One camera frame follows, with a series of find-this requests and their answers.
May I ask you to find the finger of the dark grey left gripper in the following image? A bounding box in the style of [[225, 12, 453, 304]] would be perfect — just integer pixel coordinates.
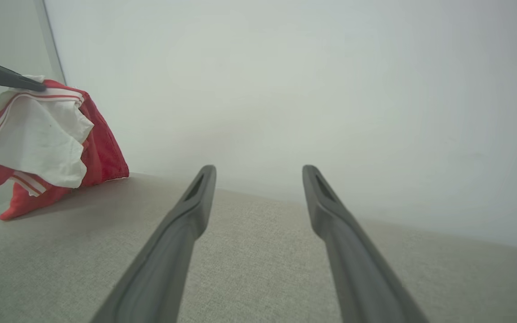
[[0, 54, 47, 93]]

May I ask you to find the grey wall trim strip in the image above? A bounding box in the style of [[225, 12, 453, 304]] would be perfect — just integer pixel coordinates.
[[39, 0, 67, 86]]

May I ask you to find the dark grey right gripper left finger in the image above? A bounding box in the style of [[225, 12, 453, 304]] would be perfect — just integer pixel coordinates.
[[90, 165, 217, 323]]

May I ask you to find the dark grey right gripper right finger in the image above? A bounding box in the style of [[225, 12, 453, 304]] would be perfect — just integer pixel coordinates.
[[302, 164, 430, 323]]

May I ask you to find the red and white basketball jersey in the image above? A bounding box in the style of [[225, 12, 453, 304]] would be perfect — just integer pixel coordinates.
[[0, 75, 130, 221]]

